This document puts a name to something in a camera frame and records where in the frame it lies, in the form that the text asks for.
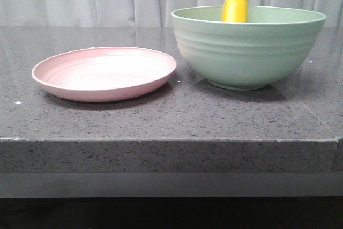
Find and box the yellow banana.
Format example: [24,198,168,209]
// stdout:
[221,0,248,23]

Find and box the pink plate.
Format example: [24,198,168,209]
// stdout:
[32,47,176,102]

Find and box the green bowl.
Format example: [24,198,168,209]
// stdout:
[171,6,326,91]

